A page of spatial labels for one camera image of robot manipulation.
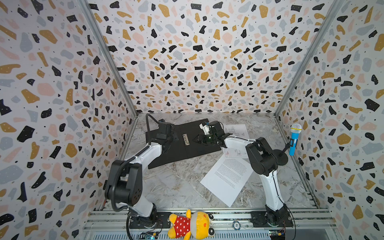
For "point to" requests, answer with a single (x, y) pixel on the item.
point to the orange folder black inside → (184, 147)
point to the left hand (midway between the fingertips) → (175, 131)
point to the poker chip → (236, 225)
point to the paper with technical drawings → (238, 130)
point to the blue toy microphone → (295, 129)
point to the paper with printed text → (227, 178)
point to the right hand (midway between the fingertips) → (191, 138)
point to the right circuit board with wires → (277, 234)
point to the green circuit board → (149, 235)
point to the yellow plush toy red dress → (196, 225)
